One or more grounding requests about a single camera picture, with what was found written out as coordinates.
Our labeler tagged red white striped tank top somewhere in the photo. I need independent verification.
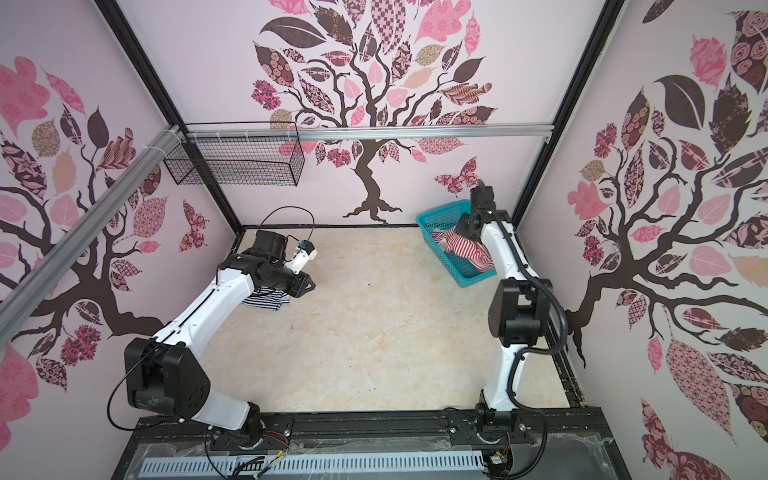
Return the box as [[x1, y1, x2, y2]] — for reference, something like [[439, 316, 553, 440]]
[[430, 228, 494, 273]]

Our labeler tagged blue white striped tank top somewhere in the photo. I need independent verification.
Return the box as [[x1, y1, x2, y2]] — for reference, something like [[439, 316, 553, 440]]
[[242, 287, 290, 311]]

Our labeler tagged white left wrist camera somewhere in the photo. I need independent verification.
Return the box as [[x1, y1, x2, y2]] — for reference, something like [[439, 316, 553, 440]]
[[286, 240, 317, 274]]

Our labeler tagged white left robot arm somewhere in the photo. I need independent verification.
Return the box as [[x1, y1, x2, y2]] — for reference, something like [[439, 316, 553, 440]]
[[123, 230, 317, 438]]

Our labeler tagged black corner frame post right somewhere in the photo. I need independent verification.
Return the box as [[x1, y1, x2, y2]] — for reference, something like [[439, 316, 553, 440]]
[[511, 0, 626, 227]]

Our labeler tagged white slotted cable duct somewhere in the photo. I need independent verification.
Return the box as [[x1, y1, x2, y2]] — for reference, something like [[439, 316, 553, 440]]
[[134, 451, 485, 479]]

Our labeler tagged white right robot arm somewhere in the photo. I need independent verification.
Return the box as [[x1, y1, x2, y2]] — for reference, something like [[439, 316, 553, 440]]
[[456, 182, 552, 425]]

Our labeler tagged aluminium rail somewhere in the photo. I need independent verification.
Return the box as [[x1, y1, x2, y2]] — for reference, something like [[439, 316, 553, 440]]
[[1, 125, 184, 345], [186, 123, 554, 141]]

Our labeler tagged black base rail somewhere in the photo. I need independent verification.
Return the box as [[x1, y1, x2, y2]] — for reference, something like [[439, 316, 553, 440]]
[[131, 405, 609, 451]]

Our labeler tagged aluminium rail back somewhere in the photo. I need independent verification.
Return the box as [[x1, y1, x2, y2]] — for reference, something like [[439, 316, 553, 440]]
[[186, 123, 554, 141]]

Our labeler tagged aluminium rail left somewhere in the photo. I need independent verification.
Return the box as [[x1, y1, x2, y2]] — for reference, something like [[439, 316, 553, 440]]
[[1, 125, 184, 345]]

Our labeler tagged teal plastic basket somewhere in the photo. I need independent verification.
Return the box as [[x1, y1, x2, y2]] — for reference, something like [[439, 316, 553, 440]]
[[416, 200, 496, 288]]

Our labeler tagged black wire mesh basket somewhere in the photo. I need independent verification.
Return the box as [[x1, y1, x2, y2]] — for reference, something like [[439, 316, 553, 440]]
[[164, 120, 305, 187]]

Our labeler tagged black corner frame post left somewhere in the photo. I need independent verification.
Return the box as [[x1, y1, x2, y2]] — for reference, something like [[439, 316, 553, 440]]
[[94, 0, 244, 234]]

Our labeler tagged black corner frame post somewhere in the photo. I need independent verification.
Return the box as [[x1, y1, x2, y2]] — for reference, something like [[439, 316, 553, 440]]
[[511, 0, 626, 227], [94, 0, 244, 234]]

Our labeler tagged black corrugated cable conduit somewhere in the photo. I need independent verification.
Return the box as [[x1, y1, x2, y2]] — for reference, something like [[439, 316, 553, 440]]
[[479, 185, 570, 480]]

